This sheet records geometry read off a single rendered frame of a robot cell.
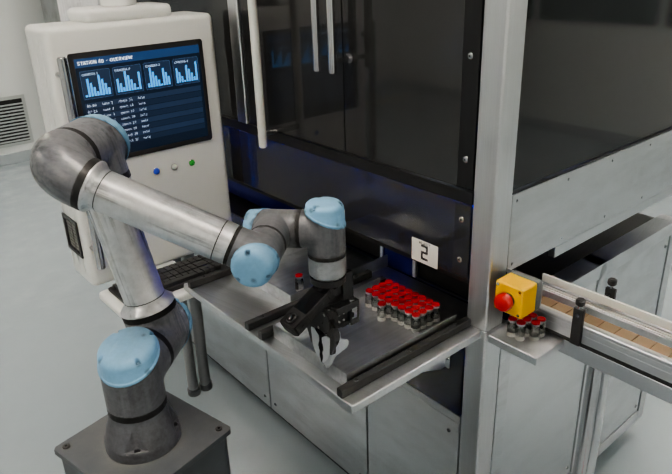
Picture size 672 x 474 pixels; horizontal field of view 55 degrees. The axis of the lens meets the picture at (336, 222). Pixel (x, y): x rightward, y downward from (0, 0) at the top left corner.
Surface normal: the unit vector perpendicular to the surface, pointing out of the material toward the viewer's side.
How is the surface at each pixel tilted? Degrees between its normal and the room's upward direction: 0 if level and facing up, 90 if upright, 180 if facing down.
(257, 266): 90
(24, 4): 90
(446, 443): 90
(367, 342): 0
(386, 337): 0
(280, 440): 0
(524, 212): 90
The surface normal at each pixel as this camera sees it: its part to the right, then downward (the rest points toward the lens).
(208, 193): 0.65, 0.28
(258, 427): -0.03, -0.92
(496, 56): -0.76, 0.27
